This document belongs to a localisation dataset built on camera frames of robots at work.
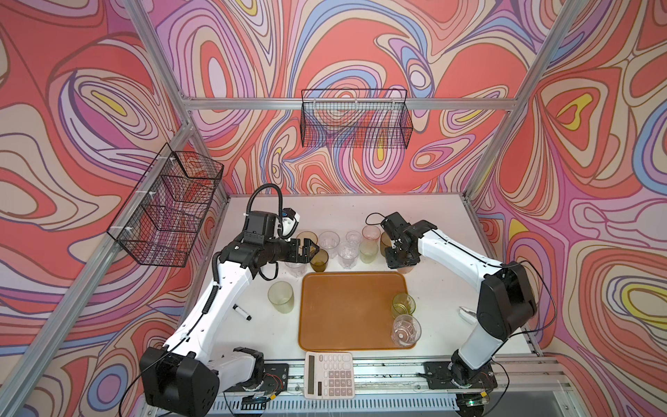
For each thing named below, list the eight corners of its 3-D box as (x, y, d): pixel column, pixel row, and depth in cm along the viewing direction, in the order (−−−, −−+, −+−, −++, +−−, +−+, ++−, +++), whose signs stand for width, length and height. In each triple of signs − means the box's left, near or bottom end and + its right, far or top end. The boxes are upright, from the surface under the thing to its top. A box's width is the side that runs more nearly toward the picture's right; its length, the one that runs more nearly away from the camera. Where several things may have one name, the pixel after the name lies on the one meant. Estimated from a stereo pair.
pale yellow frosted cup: (272, 314, 86) (266, 301, 78) (275, 294, 91) (269, 281, 83) (293, 314, 86) (289, 301, 78) (295, 294, 91) (292, 281, 83)
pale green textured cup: (359, 264, 99) (361, 255, 94) (358, 248, 104) (359, 239, 99) (378, 264, 99) (380, 255, 94) (376, 248, 104) (378, 239, 99)
